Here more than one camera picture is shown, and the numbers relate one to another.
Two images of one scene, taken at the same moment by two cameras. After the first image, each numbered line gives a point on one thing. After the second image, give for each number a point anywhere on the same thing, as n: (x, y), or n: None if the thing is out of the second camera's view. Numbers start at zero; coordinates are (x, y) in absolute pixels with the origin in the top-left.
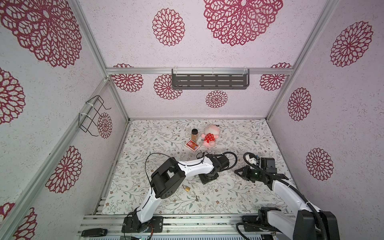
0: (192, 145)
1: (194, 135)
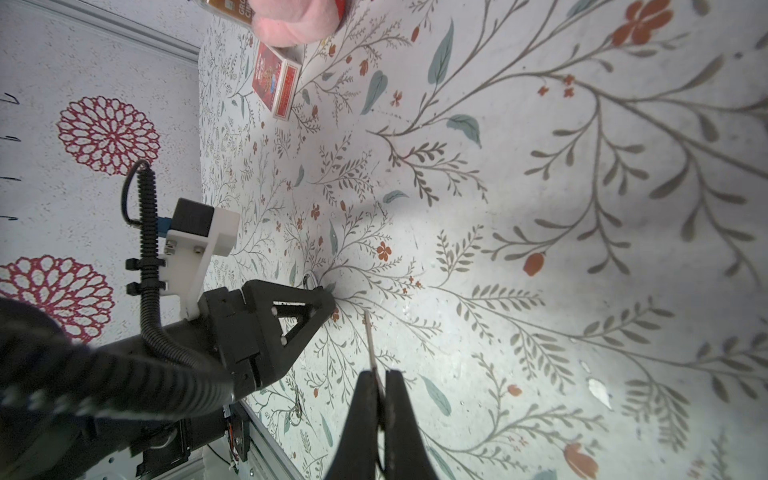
0: (275, 77)
1: (238, 10)
